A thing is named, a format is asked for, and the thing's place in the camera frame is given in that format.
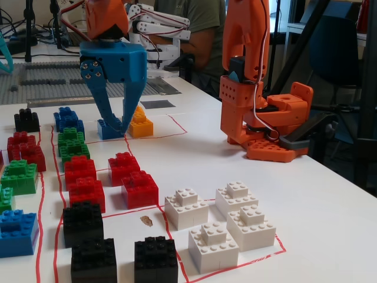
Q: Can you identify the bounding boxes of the person in green shirt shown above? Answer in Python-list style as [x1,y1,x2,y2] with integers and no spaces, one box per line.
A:
[154,0,227,98]

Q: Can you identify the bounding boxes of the grey lego baseplate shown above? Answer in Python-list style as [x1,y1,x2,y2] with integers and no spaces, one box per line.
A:
[0,60,156,106]

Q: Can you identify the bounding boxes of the grey tape square marker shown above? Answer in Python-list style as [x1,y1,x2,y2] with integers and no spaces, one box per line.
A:
[140,100,177,109]

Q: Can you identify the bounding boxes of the dark grey brick row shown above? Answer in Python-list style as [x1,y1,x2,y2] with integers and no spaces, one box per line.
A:
[19,78,67,86]

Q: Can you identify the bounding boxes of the long silver tape strip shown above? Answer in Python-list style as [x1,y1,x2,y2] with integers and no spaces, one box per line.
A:
[27,96,102,108]

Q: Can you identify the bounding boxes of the white servo cable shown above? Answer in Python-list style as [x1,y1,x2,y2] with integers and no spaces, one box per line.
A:
[252,0,280,144]

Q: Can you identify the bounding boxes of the black vertical post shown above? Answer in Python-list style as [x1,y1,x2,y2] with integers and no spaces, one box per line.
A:
[353,0,377,192]

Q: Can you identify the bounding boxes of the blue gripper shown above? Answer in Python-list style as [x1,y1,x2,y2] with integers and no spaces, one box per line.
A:
[79,40,147,134]

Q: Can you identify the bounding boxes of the white lego block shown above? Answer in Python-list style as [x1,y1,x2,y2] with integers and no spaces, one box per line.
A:
[215,182,259,219]
[164,188,209,231]
[226,205,277,252]
[188,221,239,274]

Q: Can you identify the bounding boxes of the laptop computer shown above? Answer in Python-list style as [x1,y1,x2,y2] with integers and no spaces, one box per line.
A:
[55,0,89,48]

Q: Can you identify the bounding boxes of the dark blue chair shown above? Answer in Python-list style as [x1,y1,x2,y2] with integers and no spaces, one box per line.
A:
[309,14,363,89]

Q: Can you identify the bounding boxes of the black box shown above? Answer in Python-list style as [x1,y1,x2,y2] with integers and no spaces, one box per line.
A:
[5,28,39,55]

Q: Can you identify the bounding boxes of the large black lego block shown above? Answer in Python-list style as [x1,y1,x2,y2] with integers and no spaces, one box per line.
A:
[71,238,118,283]
[134,235,179,283]
[63,201,104,248]

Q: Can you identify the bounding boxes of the grey black table clamp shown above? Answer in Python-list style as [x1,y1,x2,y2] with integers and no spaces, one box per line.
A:
[278,111,338,156]

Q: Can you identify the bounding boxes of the large blue lego block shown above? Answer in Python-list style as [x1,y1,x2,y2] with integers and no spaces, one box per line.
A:
[0,209,40,259]

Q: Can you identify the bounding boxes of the teal robot part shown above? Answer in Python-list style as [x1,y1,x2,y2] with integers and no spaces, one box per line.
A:
[0,31,14,74]

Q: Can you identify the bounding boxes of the dark grey brick frame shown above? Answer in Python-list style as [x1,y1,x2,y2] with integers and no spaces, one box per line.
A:
[25,63,89,85]

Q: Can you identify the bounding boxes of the green lego block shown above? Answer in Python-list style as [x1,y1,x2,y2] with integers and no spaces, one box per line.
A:
[0,185,16,215]
[58,127,85,148]
[59,138,91,163]
[1,160,39,196]

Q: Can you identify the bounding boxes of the small black lego block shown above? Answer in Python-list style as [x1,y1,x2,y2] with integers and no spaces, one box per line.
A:
[14,108,41,133]

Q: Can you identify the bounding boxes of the bare person forearm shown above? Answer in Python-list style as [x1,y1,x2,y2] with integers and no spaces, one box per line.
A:
[180,28,219,78]

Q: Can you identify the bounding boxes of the small blue lego block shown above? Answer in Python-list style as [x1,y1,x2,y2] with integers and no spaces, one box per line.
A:
[97,117,125,140]

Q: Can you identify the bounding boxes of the thin black pole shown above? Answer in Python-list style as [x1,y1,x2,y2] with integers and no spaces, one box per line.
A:
[270,0,280,92]

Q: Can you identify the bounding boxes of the black stand pole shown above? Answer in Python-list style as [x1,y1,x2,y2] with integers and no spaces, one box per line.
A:
[24,0,33,62]
[49,0,64,50]

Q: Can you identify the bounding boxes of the silver tape patch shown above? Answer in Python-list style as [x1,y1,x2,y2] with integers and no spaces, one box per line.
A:
[146,77,181,96]

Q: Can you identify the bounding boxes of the red object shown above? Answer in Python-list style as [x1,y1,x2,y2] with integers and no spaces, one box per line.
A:
[357,0,369,31]

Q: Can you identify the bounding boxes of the black diagonal bar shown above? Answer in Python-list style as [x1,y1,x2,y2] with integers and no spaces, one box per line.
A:
[270,0,329,96]

